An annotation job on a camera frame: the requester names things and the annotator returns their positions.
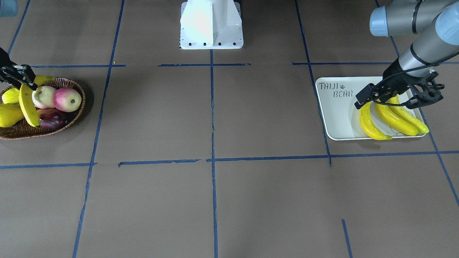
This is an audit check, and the red pink apple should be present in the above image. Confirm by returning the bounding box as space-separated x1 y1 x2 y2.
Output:
53 87 82 113

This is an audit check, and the brown woven basket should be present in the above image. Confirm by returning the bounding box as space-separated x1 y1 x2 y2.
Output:
0 77 93 140

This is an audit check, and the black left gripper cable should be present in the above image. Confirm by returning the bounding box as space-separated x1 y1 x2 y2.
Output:
371 50 459 108

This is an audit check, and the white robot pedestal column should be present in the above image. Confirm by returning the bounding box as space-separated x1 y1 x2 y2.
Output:
179 0 244 49

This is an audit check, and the yellow banana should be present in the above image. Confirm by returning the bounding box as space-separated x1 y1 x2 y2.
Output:
359 103 392 141
19 76 55 127
389 106 430 134
374 103 419 137

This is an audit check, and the dark red apple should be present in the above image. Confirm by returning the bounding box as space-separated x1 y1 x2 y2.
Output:
37 109 68 129

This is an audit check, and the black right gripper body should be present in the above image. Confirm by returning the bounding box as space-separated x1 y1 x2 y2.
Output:
0 48 36 88

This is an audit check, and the yellow lemon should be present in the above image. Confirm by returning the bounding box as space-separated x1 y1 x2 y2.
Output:
1 88 20 104

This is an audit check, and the pale green apple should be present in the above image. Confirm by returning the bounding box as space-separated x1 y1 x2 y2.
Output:
32 85 57 109

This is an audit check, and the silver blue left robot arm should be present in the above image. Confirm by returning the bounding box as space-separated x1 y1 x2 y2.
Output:
354 0 459 110

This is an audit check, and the yellow mango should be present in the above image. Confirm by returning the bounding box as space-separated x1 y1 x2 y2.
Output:
0 103 25 128

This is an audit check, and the white bear print tray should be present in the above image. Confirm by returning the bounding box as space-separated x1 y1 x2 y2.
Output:
315 76 427 141

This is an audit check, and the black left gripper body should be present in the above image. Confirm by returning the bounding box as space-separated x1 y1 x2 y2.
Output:
372 59 445 109

